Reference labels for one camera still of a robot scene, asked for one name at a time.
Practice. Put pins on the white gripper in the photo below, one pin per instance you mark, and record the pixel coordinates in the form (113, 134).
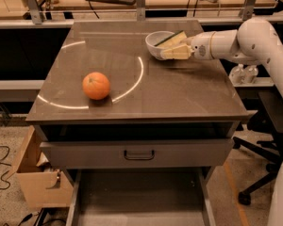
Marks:
(200, 46)

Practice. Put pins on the white ceramic bowl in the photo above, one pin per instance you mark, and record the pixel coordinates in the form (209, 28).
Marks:
(153, 38)

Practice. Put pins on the yellow green sponge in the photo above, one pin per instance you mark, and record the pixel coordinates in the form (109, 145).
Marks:
(172, 40)

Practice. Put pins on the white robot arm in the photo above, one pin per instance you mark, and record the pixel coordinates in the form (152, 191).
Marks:
(254, 42)

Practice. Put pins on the grey counter cabinet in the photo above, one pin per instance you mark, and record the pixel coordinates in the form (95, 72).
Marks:
(149, 99)

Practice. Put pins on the clear plastic bottle left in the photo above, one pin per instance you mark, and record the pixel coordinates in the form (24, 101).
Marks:
(237, 74)

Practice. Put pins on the clear plastic bottle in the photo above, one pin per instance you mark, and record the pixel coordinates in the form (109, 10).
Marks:
(250, 74)
(237, 74)

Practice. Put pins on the clear plastic bottle right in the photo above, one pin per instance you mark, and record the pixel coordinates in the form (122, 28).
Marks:
(250, 74)

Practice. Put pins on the orange fruit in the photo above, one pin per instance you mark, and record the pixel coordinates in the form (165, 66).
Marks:
(96, 86)

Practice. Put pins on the black office chair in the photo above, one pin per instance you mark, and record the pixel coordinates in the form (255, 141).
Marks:
(268, 119)

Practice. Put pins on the cardboard box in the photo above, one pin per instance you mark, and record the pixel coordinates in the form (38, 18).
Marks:
(42, 188)

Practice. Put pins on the grey drawer with handle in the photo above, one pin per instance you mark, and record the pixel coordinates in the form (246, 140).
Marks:
(140, 154)

